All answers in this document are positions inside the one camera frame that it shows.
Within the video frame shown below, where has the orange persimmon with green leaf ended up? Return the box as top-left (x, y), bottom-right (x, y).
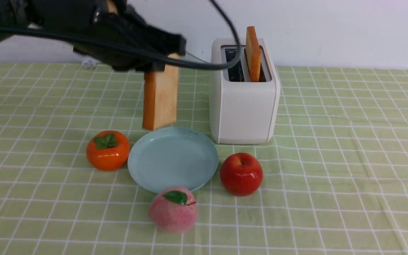
top-left (86, 130), bottom-right (131, 171)

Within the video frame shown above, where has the light blue round plate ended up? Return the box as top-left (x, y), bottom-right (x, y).
top-left (127, 126), bottom-right (219, 193)

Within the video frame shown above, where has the green checkered tablecloth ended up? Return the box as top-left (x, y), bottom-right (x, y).
top-left (0, 63), bottom-right (408, 255)

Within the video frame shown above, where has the pink peach with leaf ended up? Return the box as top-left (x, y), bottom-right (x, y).
top-left (148, 186), bottom-right (199, 234)

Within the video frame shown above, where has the toasted bread slice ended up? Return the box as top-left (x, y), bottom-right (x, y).
top-left (142, 65), bottom-right (179, 131)
top-left (245, 26), bottom-right (262, 82)

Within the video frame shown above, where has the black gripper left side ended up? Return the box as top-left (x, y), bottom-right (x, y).
top-left (73, 0), bottom-right (187, 73)

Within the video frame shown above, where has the red apple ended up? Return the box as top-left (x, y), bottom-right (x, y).
top-left (220, 152), bottom-right (264, 197)

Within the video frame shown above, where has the white two-slot toaster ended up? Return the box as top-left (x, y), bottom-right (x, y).
top-left (209, 38), bottom-right (281, 144)

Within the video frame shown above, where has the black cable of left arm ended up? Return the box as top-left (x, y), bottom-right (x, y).
top-left (0, 0), bottom-right (242, 70)

